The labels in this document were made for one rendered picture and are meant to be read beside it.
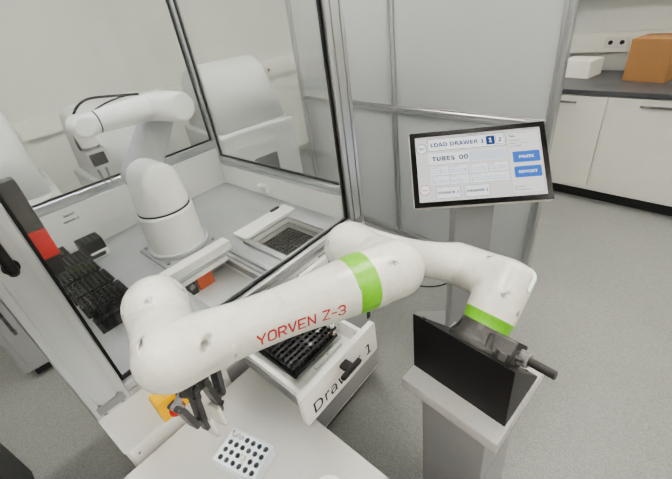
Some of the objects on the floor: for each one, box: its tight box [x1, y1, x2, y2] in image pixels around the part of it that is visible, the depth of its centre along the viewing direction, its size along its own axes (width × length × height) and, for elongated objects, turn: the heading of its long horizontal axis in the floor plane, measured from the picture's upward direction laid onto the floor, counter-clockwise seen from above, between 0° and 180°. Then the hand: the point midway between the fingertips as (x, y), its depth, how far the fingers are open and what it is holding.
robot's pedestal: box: [402, 322, 544, 479], centre depth 123 cm, size 30×30×76 cm
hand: (214, 419), depth 82 cm, fingers closed
